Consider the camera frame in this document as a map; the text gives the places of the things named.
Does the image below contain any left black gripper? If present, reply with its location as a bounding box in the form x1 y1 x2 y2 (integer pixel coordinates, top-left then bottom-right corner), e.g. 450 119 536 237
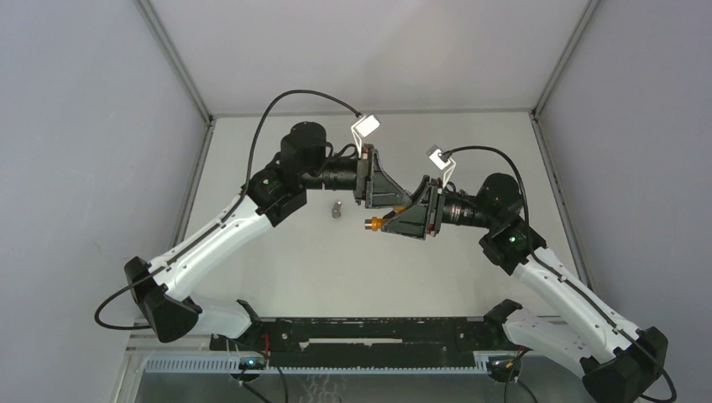
301 144 411 211

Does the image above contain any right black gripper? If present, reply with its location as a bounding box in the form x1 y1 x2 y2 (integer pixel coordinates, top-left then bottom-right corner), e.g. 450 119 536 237
381 175 496 241

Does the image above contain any orange faucet body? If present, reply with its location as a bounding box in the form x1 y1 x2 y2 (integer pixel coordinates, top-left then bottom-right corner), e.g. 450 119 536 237
364 206 406 232

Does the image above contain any silver metal faucet fitting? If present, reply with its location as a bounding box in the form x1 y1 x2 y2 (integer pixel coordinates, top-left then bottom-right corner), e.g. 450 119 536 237
332 201 343 219

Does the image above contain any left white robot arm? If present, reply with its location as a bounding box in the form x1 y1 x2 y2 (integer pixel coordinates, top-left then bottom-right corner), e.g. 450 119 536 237
124 114 411 350

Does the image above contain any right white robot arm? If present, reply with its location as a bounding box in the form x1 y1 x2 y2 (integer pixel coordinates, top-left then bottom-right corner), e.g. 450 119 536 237
372 173 668 402

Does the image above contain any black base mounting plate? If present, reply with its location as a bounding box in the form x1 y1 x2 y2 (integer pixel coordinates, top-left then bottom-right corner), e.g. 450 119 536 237
209 317 520 370

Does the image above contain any right green circuit board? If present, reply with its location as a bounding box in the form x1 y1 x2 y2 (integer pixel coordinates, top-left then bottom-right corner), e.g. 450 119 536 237
487 358 521 374

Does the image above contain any green circuit board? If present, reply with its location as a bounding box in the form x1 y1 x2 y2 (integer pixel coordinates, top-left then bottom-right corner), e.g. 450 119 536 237
487 358 521 374
238 357 268 371

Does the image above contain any left green circuit board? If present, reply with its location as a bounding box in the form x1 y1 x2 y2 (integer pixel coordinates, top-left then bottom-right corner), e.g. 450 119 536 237
238 357 268 371

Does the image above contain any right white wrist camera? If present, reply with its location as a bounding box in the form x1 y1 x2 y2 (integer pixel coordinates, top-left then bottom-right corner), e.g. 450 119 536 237
427 145 457 190

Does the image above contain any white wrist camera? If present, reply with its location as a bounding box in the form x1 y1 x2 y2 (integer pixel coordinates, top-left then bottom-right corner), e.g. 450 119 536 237
350 114 380 160
427 145 457 190

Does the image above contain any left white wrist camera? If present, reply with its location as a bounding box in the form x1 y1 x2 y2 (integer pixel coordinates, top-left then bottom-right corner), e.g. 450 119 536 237
350 114 380 160

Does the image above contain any right black camera cable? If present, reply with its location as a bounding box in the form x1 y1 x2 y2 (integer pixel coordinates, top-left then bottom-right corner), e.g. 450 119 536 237
442 145 530 223

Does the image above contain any black camera cable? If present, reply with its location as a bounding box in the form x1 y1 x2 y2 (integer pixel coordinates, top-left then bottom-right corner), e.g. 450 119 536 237
442 145 530 223
242 89 363 196

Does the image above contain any left black camera cable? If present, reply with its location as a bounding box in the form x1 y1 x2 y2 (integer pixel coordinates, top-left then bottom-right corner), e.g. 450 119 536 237
242 89 363 196

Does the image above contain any white slotted cable duct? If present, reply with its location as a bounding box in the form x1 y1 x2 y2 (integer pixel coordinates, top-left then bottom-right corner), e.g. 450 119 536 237
143 355 490 374

